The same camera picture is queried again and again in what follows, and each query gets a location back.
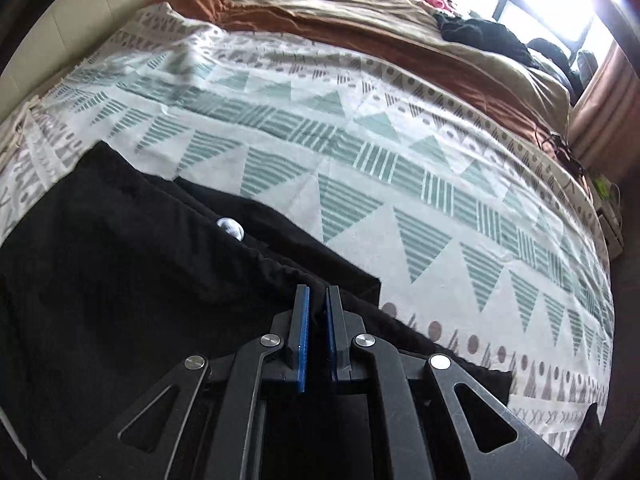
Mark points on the pink curtain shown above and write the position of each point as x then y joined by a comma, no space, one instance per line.
603,132

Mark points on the black clothes pile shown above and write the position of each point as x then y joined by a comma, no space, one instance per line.
494,37

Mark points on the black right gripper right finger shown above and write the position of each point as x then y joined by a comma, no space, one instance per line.
428,418

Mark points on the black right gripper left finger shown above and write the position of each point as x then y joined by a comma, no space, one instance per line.
206,418

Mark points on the black garment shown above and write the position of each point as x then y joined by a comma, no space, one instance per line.
115,277

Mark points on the beige brown duvet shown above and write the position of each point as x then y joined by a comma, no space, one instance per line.
404,33

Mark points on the white green patterned blanket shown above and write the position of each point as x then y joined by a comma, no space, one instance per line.
481,241

